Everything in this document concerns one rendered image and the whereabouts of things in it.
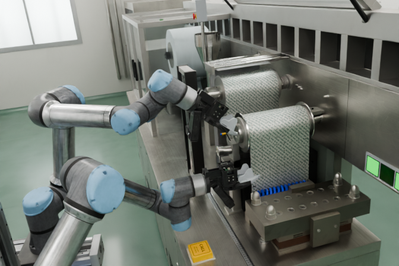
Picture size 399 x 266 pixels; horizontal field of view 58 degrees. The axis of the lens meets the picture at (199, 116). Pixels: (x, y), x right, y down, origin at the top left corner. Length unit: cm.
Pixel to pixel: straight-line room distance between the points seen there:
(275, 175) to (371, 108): 42
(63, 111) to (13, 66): 565
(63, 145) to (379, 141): 113
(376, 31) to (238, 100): 59
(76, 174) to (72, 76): 580
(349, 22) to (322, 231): 69
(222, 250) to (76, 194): 57
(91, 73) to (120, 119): 570
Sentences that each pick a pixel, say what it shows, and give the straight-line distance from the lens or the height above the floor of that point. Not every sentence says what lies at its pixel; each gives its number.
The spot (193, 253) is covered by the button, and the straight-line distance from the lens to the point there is 129.
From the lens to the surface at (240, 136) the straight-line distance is 128.
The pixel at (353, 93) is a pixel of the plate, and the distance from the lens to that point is 128.
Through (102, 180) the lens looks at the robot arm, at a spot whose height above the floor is 132.
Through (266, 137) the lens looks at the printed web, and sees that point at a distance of 130.
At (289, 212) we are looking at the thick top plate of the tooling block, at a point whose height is 103.
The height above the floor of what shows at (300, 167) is 109.
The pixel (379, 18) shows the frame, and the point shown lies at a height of 164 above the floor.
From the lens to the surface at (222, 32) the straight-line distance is 225.
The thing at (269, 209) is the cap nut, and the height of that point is 107.
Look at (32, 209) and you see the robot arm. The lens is 155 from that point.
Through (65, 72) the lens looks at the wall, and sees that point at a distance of 678.
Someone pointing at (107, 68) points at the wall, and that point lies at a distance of 675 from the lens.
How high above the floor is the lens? 176
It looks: 20 degrees down
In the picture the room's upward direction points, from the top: 5 degrees counter-clockwise
